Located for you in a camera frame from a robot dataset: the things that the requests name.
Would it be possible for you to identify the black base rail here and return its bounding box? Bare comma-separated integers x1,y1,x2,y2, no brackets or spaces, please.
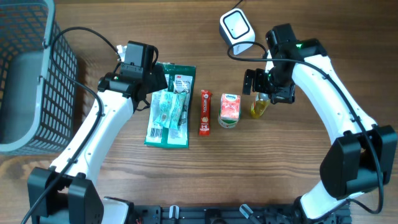
102,203,352,224

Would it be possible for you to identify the left camera cable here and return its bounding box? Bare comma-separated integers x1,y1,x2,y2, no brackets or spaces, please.
20,26,121,224

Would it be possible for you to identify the red coffee stick sachet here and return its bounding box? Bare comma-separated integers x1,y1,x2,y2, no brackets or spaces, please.
199,90,212,136

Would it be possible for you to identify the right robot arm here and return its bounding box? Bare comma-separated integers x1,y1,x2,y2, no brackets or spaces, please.
243,24,397,223

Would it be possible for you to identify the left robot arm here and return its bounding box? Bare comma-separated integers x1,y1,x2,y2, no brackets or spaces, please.
23,41,167,223

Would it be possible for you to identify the teal snack packet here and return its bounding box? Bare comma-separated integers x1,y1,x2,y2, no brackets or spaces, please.
154,91,187,129

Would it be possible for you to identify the green lidded cup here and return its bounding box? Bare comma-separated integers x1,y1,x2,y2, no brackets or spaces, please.
218,111,239,129

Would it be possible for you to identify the white barcode scanner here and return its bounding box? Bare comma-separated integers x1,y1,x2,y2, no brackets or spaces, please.
219,8,256,55

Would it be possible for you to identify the red tissue pack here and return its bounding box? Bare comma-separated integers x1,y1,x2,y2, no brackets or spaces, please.
220,93,241,121

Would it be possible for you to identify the grey plastic mesh basket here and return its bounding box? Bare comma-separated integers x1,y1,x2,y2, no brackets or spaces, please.
1,1,78,156

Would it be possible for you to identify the green sponge package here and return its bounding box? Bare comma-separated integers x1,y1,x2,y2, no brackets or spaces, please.
144,63,196,148

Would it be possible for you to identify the yellow dish soap bottle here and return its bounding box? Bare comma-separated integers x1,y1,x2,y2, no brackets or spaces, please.
251,93,271,119

